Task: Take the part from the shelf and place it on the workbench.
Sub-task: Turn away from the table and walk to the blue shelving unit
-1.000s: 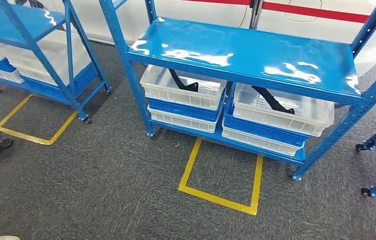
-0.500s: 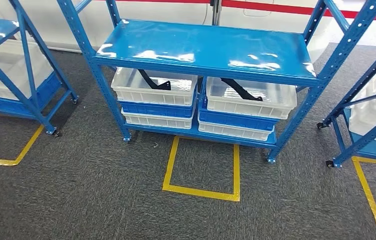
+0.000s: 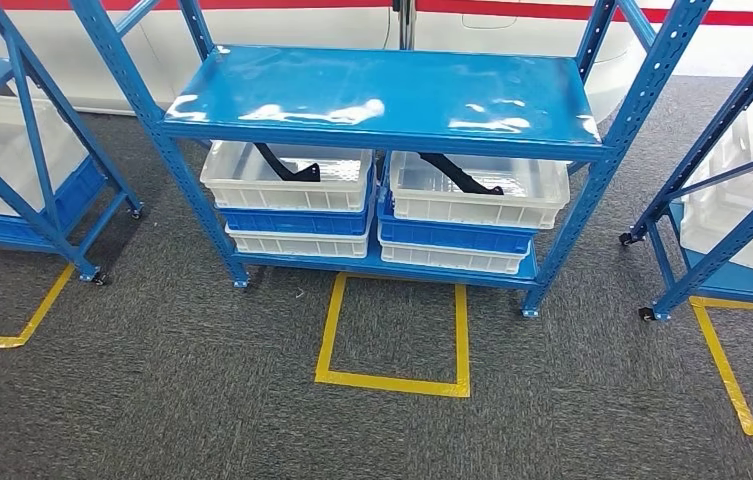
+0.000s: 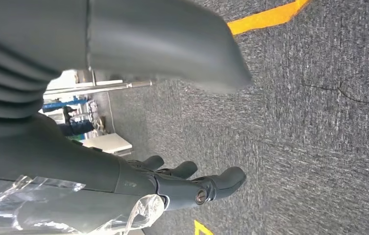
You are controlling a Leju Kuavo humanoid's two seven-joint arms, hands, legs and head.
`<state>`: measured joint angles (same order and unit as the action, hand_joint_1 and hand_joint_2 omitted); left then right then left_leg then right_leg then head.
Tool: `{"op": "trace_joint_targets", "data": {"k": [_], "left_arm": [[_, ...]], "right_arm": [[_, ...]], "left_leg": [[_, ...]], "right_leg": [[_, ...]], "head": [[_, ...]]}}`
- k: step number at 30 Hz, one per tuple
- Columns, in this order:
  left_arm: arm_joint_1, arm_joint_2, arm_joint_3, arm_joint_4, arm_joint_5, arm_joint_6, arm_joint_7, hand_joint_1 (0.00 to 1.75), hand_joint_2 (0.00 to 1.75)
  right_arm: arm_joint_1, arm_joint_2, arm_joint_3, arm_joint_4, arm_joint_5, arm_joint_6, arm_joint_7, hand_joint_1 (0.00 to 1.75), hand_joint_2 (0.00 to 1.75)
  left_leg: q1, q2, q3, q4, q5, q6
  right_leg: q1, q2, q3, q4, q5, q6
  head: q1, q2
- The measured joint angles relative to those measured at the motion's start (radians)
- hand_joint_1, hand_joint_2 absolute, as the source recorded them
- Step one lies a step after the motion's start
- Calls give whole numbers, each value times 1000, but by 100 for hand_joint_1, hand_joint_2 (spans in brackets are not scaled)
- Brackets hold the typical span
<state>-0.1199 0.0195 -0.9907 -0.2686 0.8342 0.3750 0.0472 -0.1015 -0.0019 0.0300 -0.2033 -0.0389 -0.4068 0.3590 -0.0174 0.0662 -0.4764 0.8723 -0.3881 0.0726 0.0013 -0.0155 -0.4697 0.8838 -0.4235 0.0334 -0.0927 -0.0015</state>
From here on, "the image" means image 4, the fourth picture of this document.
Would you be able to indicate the grey robot body shell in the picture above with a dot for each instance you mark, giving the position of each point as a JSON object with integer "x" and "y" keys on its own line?
{"x": 158, "y": 42}

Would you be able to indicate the person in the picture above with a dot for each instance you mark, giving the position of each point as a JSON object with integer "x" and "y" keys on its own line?
{"x": 77, "y": 126}

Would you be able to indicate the white partition board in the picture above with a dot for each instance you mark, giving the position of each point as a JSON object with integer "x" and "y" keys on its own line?
{"x": 109, "y": 143}

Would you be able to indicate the blue metal frame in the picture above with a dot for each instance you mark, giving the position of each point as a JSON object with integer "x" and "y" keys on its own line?
{"x": 64, "y": 103}

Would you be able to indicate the yellow floor tape square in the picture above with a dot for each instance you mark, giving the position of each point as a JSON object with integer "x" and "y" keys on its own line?
{"x": 265, "y": 18}
{"x": 201, "y": 229}

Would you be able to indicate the stainless steel table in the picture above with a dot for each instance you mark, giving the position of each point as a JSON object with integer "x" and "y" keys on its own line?
{"x": 106, "y": 87}

